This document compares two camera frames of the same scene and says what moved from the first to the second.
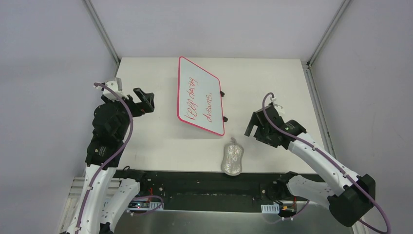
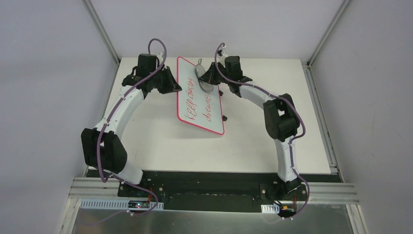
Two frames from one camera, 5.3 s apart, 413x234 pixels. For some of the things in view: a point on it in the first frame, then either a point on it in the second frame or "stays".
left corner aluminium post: x=92 y=10 stays
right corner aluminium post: x=327 y=32 stays
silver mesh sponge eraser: x=232 y=163 to x=200 y=70
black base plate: x=215 y=190 stays
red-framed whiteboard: x=199 y=102 stays
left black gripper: x=135 y=104 to x=166 y=79
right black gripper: x=261 y=126 to x=214 y=74
